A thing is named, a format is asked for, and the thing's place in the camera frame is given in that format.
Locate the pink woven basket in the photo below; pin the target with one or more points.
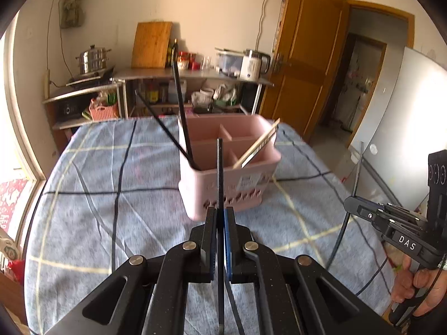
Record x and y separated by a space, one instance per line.
100 112

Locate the wooden door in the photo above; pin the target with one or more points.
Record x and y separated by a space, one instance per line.
307 56

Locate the red lidded jar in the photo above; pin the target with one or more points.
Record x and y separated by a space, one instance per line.
183 58

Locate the white electric kettle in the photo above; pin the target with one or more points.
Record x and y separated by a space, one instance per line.
254 64

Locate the wooden cutting board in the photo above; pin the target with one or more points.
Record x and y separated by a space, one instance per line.
151 44

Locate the hanging green cloth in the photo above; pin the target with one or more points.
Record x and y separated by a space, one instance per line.
73 14

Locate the stainless steel steamer pot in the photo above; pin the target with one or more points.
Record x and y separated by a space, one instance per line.
92 59

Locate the beige wooden chopstick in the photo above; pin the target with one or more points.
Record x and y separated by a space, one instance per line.
247 157

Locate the pink plastic utensil basket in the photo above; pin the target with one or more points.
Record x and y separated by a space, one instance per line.
243 188

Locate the white window frame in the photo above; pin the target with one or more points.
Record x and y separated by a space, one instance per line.
19 162

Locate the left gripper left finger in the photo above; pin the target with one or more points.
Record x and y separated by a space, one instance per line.
209 245

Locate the clear plastic container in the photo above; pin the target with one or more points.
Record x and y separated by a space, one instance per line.
229 62

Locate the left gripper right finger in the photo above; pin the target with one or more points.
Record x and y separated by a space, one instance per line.
232 245

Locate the black induction cooker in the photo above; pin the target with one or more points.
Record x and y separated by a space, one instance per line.
92 78

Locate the white board panel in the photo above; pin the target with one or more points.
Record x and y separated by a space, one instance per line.
395 161

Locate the blue plaid tablecloth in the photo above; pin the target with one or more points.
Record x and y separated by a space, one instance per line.
114 194

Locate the right hand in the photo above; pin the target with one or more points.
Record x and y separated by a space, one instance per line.
406 283

